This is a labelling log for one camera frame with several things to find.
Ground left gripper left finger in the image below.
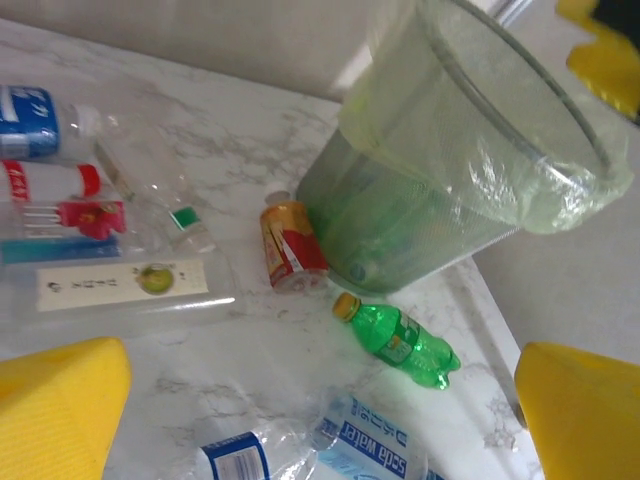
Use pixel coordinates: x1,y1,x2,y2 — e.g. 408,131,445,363
0,336,134,480

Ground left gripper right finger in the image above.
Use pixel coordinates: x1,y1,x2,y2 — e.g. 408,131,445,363
513,341,640,480

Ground clear bottle cream paper label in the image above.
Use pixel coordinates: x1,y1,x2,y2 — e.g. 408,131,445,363
0,254,240,334

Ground crushed clear bottle blue cap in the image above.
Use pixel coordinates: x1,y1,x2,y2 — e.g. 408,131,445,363
194,424,324,480

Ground green bottle yellow cap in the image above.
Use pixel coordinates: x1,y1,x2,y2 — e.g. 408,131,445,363
332,292,462,391

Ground red teal label blue-cap bottle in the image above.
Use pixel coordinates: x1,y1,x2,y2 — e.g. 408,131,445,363
0,199,127,266

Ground soda water bottle blue cap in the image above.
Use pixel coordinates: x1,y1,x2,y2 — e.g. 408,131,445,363
312,392,436,480

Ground red label red cap bottle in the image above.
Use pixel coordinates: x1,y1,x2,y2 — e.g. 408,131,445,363
0,159,105,202

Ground clear bottle small green label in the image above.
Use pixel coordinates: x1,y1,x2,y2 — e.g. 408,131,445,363
94,112,219,256

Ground red yellow label bottle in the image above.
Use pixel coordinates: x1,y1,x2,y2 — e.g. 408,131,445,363
258,189,331,295

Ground blue label white cap bottle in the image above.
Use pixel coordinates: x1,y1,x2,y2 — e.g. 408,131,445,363
0,83,104,162

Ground mesh bin with green bag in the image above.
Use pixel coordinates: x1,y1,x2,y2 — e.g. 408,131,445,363
297,0,636,296

